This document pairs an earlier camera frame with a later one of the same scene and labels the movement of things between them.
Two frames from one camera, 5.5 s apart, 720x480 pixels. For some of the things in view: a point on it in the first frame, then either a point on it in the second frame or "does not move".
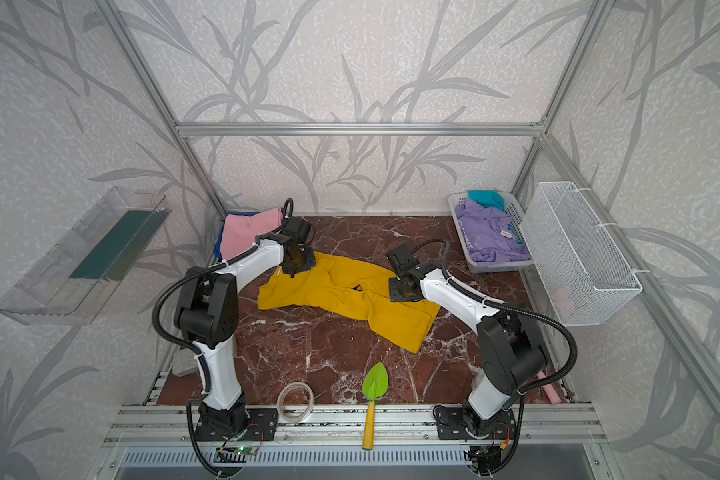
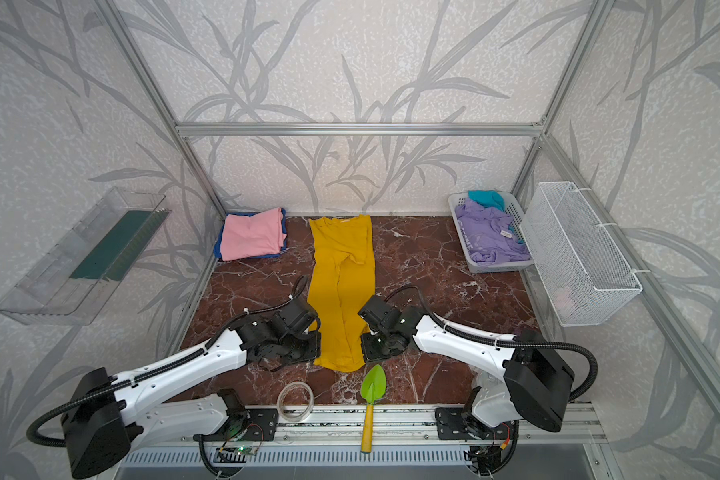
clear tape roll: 288,387 does not move
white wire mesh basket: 586,272 does not move
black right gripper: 404,288 -> 371,345
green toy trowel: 373,387 does not move
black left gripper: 300,261 -> 308,349
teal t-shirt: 488,198 does not move
